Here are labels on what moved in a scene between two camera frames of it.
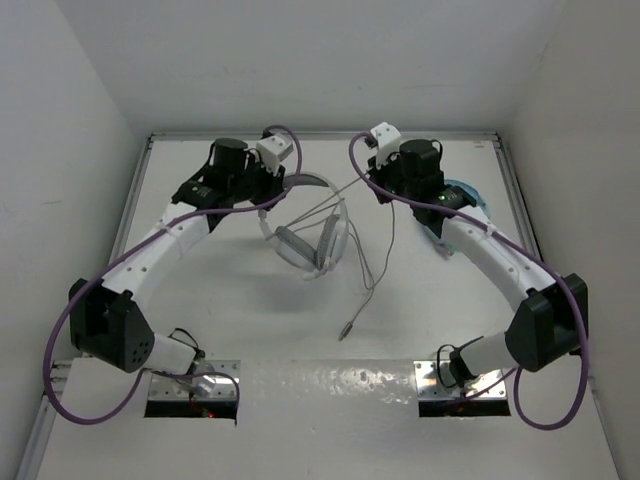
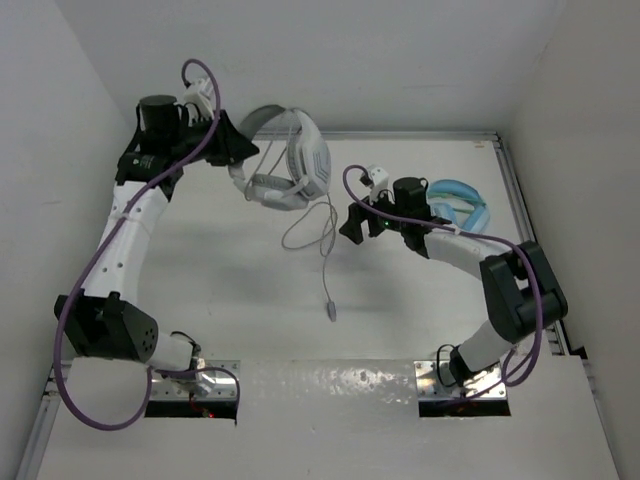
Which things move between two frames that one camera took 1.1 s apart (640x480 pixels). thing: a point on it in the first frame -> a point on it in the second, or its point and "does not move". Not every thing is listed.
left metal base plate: (204, 388) does not move
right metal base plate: (429, 386) does not move
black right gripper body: (390, 177) -> (376, 224)
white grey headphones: (332, 236) -> (309, 164)
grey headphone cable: (374, 282) -> (331, 306)
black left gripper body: (254, 183) -> (216, 150)
